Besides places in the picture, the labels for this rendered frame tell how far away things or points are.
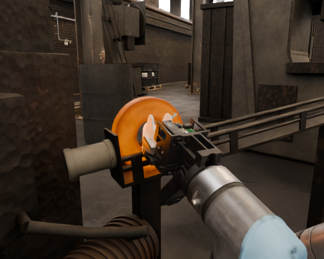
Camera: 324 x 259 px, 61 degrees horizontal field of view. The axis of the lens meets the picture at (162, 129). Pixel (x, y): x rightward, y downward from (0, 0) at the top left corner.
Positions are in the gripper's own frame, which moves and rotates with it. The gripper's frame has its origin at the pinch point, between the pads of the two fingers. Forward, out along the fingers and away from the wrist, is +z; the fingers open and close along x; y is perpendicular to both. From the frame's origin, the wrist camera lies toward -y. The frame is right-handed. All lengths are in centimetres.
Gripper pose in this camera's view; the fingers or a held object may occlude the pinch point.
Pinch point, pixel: (149, 130)
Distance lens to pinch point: 56.9
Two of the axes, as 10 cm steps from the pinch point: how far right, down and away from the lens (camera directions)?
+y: 1.4, -8.7, -4.8
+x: -8.8, 1.0, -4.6
